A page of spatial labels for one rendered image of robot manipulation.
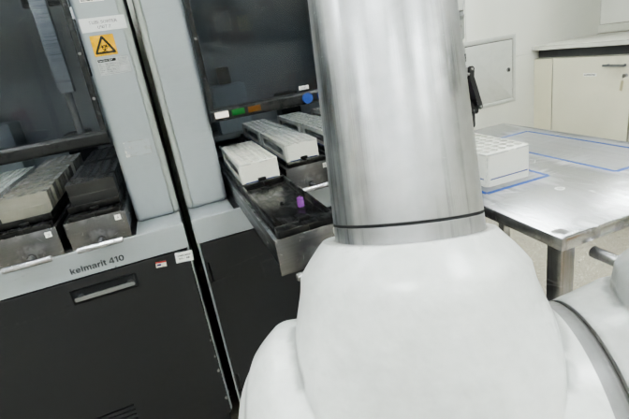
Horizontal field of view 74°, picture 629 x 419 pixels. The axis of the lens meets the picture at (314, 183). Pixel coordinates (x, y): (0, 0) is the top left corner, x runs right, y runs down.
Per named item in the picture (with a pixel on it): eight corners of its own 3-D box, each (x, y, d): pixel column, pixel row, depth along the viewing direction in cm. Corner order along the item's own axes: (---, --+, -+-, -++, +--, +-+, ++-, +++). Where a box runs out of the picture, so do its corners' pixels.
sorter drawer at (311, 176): (241, 152, 178) (237, 132, 176) (271, 146, 182) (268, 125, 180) (294, 198, 112) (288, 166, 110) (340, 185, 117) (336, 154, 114)
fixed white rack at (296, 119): (279, 130, 178) (276, 116, 176) (300, 125, 181) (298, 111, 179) (301, 139, 151) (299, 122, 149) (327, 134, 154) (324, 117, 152)
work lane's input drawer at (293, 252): (221, 185, 135) (215, 158, 133) (262, 175, 139) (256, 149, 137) (288, 289, 70) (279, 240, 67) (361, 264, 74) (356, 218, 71)
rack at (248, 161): (225, 166, 131) (220, 147, 129) (255, 159, 134) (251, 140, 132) (243, 189, 104) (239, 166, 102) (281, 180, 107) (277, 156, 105)
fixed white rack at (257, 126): (244, 137, 174) (241, 122, 172) (267, 133, 177) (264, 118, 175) (261, 149, 147) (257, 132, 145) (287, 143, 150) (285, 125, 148)
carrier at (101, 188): (121, 195, 110) (114, 173, 108) (120, 197, 108) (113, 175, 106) (72, 207, 106) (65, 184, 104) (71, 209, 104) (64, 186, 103)
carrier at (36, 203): (57, 210, 105) (49, 188, 103) (55, 212, 103) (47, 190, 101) (4, 223, 102) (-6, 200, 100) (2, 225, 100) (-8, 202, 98)
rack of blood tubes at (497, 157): (403, 157, 103) (401, 133, 101) (437, 149, 106) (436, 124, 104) (487, 188, 76) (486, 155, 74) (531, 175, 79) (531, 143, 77)
